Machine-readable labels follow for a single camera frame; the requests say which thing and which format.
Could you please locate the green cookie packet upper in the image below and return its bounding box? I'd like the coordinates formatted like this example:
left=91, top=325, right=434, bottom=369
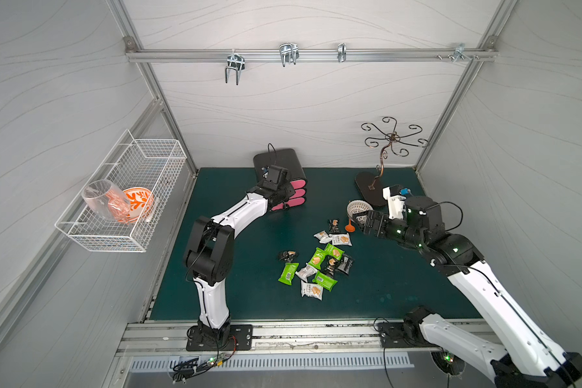
left=324, top=243, right=344, bottom=260

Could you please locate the metal hook middle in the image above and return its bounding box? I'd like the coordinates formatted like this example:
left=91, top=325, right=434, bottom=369
left=279, top=43, right=299, bottom=67

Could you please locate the white cookie packet middle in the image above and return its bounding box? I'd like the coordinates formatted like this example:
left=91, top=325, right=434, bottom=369
left=295, top=264, right=318, bottom=282

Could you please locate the clear glass cup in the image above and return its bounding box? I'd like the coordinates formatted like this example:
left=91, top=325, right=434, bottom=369
left=81, top=179, right=131, bottom=222

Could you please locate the metal hook small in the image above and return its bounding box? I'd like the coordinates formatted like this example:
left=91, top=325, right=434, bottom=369
left=337, top=43, right=347, bottom=63

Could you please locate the metal rail bar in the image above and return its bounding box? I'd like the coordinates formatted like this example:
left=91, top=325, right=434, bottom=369
left=126, top=47, right=499, bottom=65

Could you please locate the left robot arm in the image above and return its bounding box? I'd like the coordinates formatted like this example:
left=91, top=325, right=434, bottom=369
left=184, top=165, right=295, bottom=342

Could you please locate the black pink drawer cabinet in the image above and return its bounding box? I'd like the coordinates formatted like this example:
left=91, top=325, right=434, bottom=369
left=253, top=145, right=307, bottom=212

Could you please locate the white cookie packet bottom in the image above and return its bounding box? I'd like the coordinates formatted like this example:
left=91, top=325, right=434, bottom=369
left=301, top=282, right=323, bottom=301

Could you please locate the white strainer orange handle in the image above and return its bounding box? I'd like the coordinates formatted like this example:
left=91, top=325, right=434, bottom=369
left=344, top=200, right=373, bottom=233

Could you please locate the orange patterned bowl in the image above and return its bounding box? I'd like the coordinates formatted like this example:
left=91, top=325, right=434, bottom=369
left=119, top=187, right=155, bottom=224

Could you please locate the white cookie packet upper right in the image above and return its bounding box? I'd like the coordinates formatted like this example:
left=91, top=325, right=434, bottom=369
left=331, top=234, right=352, bottom=246

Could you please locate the pink drawer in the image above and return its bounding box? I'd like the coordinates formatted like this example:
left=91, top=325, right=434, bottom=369
left=291, top=189, right=306, bottom=199
left=291, top=179, right=307, bottom=189

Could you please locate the green cookie packet far left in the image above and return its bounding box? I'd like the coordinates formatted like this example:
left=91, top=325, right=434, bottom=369
left=278, top=263, right=299, bottom=286

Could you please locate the black cookie packet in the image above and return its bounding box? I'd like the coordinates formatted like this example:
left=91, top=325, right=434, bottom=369
left=335, top=254, right=354, bottom=276
left=322, top=255, right=340, bottom=278
left=277, top=251, right=297, bottom=263
left=328, top=219, right=341, bottom=234

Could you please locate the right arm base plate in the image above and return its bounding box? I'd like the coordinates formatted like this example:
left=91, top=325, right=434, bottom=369
left=373, top=322, right=433, bottom=349

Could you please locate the green cookie packet centre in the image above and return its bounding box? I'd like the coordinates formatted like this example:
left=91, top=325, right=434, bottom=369
left=307, top=248, right=327, bottom=271

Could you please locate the white cookie packet small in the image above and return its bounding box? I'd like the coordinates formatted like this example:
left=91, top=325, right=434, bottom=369
left=314, top=231, right=331, bottom=244

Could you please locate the metal double hook left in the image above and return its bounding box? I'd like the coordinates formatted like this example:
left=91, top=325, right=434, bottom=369
left=225, top=53, right=246, bottom=86

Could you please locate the black cookie packet top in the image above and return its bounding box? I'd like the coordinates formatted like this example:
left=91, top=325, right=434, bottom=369
left=328, top=219, right=341, bottom=234

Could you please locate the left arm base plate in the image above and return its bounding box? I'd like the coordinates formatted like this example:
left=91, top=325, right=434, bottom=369
left=185, top=323, right=254, bottom=352

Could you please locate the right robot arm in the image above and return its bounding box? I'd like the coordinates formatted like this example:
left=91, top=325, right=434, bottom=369
left=351, top=196, right=582, bottom=387

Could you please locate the black metal jewelry stand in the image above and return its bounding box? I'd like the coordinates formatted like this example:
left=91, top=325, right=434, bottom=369
left=354, top=116, right=429, bottom=208

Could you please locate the pink top drawer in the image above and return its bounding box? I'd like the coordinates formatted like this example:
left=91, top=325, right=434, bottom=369
left=291, top=179, right=307, bottom=189

